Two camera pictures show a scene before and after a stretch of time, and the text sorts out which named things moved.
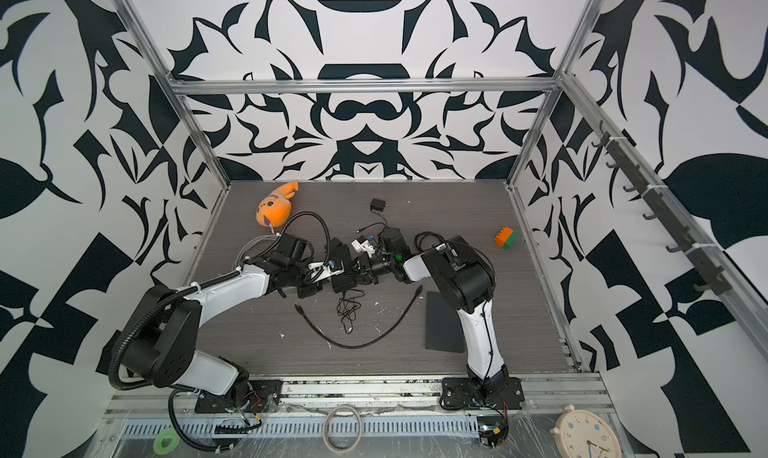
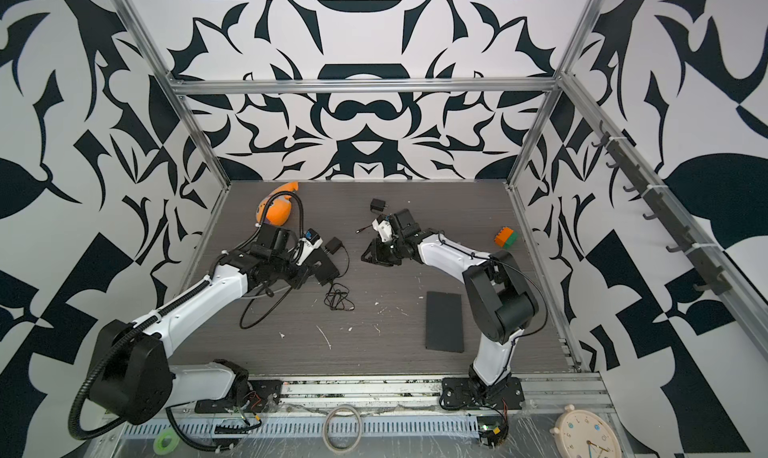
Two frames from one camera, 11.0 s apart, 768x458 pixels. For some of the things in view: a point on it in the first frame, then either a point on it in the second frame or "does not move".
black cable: [299, 310] -> [266, 314]
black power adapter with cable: [347, 305] -> [336, 298]
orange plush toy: [275, 209] does not move
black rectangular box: [443, 326] does not move
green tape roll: [169, 449] does not move
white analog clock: [584, 434] does not move
